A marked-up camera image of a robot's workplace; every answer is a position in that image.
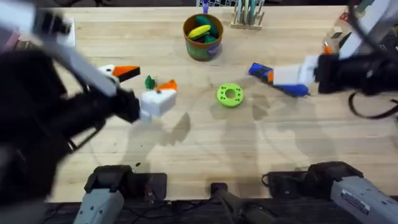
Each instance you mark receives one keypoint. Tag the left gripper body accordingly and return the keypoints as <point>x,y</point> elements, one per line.
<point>127,105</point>

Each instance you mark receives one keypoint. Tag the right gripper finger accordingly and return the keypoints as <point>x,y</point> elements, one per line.
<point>289,75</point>

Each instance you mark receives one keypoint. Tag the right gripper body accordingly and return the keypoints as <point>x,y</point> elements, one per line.
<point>345,73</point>

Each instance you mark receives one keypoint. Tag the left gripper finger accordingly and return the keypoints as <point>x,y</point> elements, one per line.
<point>158,102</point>
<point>126,72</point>

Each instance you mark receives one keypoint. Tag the blue electric screwdriver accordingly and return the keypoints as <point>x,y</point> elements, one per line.
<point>293,90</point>

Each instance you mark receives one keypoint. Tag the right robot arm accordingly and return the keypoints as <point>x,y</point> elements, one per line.
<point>351,193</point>

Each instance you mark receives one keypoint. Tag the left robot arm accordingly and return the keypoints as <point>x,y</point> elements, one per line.
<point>31,118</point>

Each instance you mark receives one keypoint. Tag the small green vegetable toy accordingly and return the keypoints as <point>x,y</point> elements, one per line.
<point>150,82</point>

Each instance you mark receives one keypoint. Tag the small dark screw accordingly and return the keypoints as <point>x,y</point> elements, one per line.
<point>137,164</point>

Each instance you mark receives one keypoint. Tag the orange ribbed wedge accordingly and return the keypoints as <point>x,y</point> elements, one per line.
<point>169,85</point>

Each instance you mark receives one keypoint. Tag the small orange object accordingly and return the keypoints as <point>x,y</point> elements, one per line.
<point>327,49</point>

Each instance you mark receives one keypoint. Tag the green disc with holes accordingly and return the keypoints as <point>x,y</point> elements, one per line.
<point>230,95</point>

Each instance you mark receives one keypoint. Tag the wooden peg rack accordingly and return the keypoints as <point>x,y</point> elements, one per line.
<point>248,15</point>

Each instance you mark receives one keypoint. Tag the brown tub with toys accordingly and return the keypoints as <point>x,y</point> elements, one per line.
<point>202,37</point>

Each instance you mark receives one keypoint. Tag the small purple bottle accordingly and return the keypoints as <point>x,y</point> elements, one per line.
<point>205,6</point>

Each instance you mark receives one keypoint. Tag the black stand post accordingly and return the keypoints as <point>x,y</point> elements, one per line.
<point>230,202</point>

